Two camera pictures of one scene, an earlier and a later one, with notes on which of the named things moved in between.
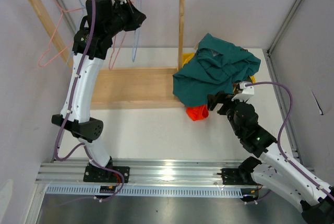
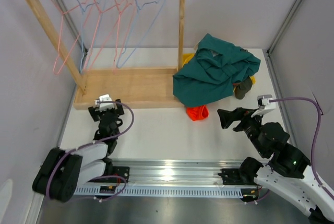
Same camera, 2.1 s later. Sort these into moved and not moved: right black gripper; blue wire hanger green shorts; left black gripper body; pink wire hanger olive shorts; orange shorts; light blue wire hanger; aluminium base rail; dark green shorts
Moved: right black gripper; pink wire hanger olive shorts; light blue wire hanger; blue wire hanger green shorts; left black gripper body
Not moved: aluminium base rail; dark green shorts; orange shorts
